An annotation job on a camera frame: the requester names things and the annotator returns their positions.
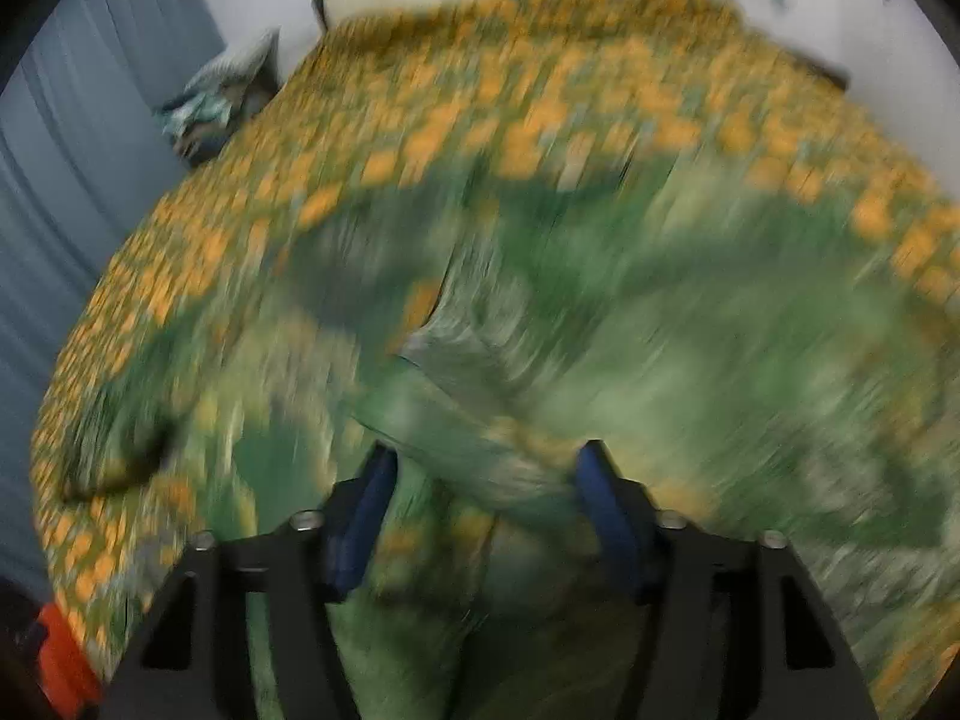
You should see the green patterned pillow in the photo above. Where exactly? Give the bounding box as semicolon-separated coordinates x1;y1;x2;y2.
64;142;960;720

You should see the dark wooden nightstand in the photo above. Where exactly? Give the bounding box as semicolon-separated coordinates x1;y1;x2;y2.
780;51;853;92

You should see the green blanket with orange flowers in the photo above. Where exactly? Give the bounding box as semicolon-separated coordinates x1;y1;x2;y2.
30;0;960;691

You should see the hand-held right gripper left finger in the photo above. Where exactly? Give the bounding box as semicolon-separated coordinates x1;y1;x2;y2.
97;441;399;720

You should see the blue curtain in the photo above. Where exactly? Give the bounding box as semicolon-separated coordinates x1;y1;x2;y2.
0;0;226;586

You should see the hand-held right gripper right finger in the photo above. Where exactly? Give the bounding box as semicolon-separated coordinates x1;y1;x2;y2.
574;439;880;720

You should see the pile of clothes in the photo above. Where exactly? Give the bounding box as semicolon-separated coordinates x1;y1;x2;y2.
154;26;282;166

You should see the red cloth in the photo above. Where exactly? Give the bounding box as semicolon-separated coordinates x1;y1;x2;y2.
36;604;104;712

